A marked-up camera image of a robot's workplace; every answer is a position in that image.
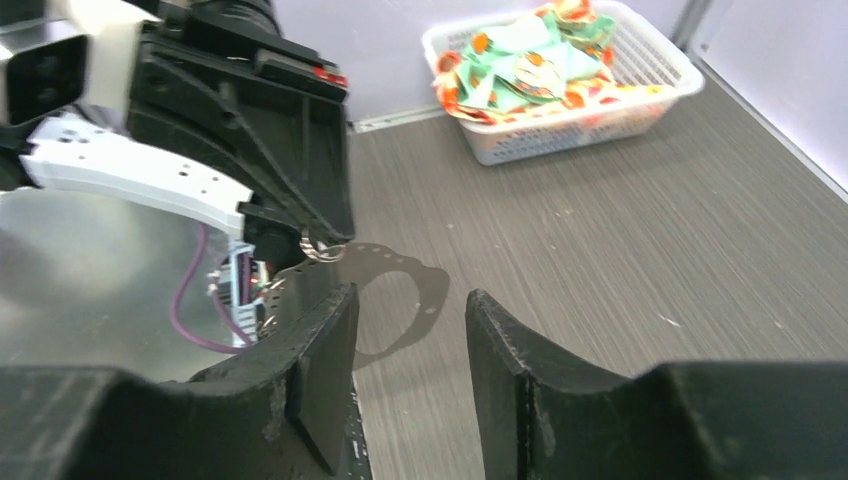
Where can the colourful patterned cloth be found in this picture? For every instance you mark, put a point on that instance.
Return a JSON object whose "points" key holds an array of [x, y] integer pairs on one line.
{"points": [[555, 59]]}

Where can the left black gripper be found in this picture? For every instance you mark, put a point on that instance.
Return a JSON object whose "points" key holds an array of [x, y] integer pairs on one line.
{"points": [[218, 83]]}

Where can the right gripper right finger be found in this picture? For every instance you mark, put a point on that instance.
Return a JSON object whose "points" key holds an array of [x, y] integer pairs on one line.
{"points": [[546, 413]]}

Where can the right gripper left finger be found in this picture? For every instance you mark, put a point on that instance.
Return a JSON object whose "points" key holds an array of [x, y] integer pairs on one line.
{"points": [[282, 409]]}

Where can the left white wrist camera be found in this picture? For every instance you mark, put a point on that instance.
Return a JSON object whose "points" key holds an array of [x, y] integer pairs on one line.
{"points": [[56, 53]]}

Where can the white plastic basket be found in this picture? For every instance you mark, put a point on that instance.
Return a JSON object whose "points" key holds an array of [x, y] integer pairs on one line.
{"points": [[642, 56]]}

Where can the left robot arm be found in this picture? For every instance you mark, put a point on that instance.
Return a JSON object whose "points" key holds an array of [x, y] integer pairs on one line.
{"points": [[82, 147]]}

